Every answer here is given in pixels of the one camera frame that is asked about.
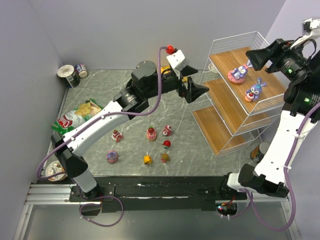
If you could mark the purple bunny with cupcake toy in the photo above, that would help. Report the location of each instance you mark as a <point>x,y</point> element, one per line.
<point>252,94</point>

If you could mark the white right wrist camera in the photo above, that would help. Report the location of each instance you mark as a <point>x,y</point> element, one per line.
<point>310,31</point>

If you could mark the tin can front right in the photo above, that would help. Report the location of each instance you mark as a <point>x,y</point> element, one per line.
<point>258,153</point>

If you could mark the yellow Lays chips bag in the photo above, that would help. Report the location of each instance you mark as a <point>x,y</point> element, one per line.
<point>166,71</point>

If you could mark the yellow duck toy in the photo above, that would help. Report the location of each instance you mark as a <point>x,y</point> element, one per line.
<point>147,160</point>

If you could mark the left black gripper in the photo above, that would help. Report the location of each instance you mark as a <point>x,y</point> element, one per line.
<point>182,86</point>

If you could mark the small blue white cup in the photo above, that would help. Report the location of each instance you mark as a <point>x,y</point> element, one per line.
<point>81,70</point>

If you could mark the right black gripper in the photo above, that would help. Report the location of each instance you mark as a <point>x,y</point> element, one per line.
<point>272,58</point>

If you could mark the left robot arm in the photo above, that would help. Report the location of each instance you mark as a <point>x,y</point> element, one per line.
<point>147,81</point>

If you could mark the Chobani yogurt cup front left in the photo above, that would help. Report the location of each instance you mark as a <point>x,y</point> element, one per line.
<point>54,168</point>

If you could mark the pink bear strawberry donut toy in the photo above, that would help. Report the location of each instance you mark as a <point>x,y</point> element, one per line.
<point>151,133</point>

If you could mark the Chobani yogurt cup behind shelf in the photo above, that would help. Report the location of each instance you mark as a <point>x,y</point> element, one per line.
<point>211,68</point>

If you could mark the strawberry cake slice toy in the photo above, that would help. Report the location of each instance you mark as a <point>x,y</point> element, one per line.
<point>117,136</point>

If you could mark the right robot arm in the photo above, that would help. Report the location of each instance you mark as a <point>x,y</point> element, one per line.
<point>299,115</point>

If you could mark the green chips bag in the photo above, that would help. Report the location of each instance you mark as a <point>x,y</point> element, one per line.
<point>76,117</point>

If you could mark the white wire wooden shelf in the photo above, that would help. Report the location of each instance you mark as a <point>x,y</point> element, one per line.
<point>241,103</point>

